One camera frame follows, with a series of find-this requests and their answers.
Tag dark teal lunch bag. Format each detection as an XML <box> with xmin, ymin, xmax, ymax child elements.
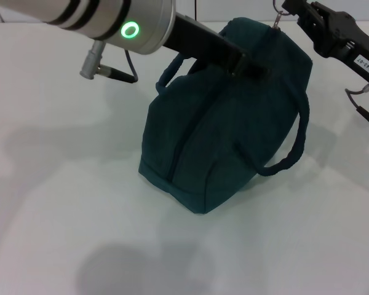
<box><xmin>138</xmin><ymin>10</ymin><xmax>314</xmax><ymax>216</ymax></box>

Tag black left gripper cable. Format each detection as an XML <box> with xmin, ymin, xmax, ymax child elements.
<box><xmin>79</xmin><ymin>41</ymin><xmax>140</xmax><ymax>85</ymax></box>

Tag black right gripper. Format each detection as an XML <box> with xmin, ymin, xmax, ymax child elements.
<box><xmin>280</xmin><ymin>0</ymin><xmax>369</xmax><ymax>83</ymax></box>

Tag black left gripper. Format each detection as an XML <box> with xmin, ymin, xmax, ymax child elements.
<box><xmin>163</xmin><ymin>12</ymin><xmax>273</xmax><ymax>83</ymax></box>

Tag right gripper cable metal plug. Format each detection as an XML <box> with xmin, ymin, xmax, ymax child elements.
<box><xmin>343</xmin><ymin>69</ymin><xmax>369</xmax><ymax>136</ymax></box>

